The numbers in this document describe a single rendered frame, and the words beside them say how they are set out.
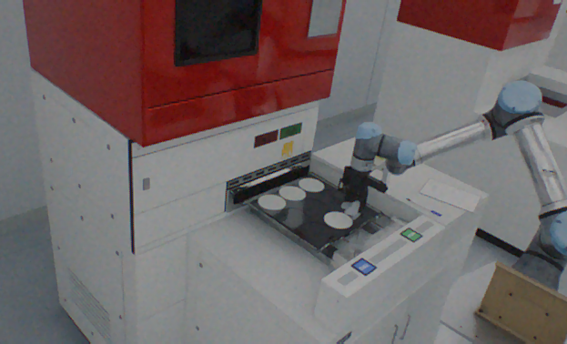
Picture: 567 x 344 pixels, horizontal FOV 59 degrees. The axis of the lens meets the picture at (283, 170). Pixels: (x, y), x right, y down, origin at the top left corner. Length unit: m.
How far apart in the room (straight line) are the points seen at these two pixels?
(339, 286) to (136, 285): 0.70
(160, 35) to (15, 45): 1.61
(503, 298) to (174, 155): 1.07
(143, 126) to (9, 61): 1.57
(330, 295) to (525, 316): 0.57
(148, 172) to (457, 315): 1.03
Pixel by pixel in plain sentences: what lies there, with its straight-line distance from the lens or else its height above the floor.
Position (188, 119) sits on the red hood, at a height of 1.28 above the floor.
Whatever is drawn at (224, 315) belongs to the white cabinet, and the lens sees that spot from 1.77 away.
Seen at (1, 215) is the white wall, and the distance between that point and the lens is 3.22.
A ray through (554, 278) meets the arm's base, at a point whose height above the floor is 0.99.
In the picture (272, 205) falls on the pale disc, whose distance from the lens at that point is 1.80.
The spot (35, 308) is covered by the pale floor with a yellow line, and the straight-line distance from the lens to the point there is 2.76.
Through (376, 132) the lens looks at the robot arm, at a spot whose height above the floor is 1.26.
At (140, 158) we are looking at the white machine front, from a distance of 1.50.
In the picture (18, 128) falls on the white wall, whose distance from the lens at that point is 3.02.
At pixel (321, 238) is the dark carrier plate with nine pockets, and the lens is 1.67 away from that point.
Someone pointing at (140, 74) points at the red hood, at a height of 1.43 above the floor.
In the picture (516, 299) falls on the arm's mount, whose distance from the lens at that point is 1.63.
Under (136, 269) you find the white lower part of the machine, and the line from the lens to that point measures 1.72.
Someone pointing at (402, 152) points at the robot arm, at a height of 1.22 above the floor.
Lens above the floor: 1.87
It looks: 29 degrees down
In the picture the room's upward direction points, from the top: 8 degrees clockwise
